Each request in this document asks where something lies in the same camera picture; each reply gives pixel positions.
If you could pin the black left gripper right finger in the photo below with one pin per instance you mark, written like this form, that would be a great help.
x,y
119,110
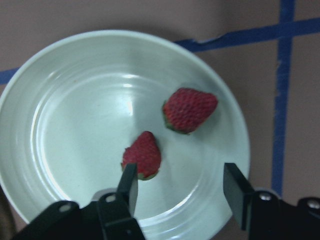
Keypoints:
x,y
238,192

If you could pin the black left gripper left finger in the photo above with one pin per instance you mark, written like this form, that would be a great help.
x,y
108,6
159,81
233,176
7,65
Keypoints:
x,y
128,186

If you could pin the red strawberry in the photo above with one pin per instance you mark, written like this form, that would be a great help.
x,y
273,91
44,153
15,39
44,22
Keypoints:
x,y
145,153
187,109

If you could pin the light green plate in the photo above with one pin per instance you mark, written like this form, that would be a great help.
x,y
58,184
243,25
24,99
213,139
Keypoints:
x,y
68,114

